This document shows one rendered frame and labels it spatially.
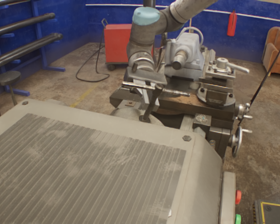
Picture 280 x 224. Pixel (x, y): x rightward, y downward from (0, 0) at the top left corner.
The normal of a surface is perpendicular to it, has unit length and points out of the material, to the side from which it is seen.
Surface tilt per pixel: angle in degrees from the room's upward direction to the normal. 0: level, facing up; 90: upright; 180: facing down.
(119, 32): 90
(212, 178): 45
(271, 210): 0
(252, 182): 0
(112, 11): 90
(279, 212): 0
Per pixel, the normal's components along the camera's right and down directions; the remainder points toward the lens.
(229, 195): 0.00, -0.84
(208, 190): 0.67, -0.47
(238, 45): -0.33, 0.52
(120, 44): 0.02, 0.55
